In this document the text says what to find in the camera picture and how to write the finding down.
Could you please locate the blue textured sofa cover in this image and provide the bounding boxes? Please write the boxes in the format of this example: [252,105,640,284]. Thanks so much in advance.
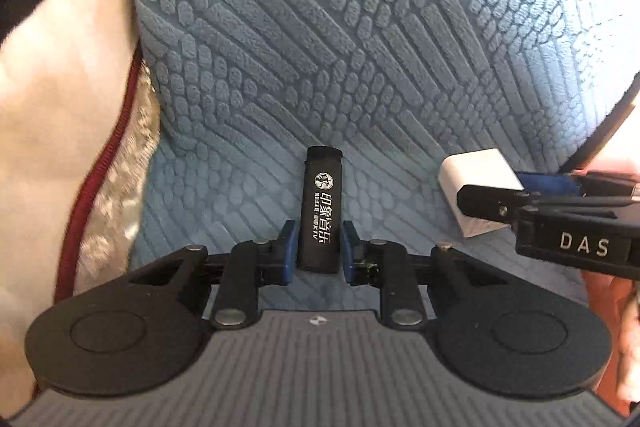
[131,0,639,303]

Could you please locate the person's right hand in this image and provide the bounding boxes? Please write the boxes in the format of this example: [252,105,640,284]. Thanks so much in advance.
[582,271,639,416]

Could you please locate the black lighter with print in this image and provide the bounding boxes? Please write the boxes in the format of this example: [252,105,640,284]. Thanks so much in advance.
[297,145,343,274]

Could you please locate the pink cardboard box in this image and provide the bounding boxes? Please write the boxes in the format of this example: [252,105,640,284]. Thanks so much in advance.
[559,74,639,174]

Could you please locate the white charger with prongs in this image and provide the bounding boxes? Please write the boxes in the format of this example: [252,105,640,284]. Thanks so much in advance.
[437,147,526,240]

